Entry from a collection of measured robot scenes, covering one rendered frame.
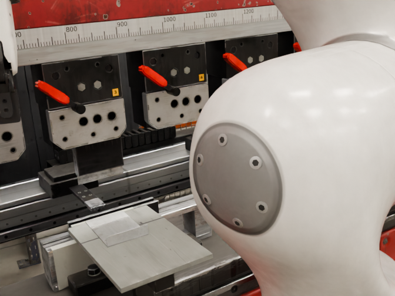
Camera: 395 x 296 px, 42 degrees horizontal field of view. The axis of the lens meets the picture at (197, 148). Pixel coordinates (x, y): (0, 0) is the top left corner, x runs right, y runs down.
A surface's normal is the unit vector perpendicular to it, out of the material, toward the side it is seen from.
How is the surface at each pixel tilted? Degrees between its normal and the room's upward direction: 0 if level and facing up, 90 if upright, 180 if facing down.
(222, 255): 0
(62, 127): 90
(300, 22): 121
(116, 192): 90
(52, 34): 90
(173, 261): 0
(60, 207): 90
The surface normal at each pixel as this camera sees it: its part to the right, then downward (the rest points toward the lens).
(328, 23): -0.64, 0.53
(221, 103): -0.72, -0.47
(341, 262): 0.12, 0.58
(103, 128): 0.54, 0.24
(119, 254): -0.05, -0.95
